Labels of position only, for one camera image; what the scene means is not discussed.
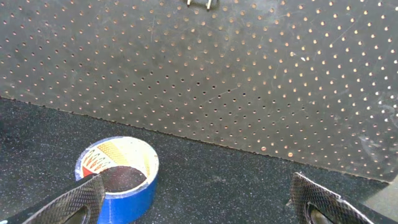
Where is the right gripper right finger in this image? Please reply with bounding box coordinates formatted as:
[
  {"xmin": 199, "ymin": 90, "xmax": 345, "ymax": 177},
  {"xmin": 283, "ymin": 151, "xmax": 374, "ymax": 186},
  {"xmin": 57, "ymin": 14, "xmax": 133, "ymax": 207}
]
[{"xmin": 289, "ymin": 172, "xmax": 398, "ymax": 224}]

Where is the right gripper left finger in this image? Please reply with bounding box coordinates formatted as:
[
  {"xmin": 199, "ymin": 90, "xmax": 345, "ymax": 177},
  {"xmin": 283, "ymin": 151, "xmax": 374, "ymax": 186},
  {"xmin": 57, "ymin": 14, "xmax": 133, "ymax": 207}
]
[{"xmin": 0, "ymin": 173, "xmax": 106, "ymax": 224}]

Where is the roll of blue tape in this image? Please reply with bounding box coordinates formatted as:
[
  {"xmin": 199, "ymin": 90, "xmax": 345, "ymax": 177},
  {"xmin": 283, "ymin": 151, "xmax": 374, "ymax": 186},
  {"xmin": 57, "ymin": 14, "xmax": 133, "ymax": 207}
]
[{"xmin": 74, "ymin": 136, "xmax": 160, "ymax": 224}]

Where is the black pegboard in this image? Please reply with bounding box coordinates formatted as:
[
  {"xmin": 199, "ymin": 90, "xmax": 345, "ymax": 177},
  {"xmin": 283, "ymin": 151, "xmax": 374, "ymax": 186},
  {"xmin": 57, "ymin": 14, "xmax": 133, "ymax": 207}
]
[{"xmin": 0, "ymin": 0, "xmax": 398, "ymax": 183}]

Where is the metal hook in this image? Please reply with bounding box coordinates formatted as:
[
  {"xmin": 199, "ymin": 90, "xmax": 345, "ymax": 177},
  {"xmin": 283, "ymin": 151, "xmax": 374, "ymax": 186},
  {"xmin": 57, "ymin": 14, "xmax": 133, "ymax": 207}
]
[{"xmin": 185, "ymin": 0, "xmax": 218, "ymax": 11}]

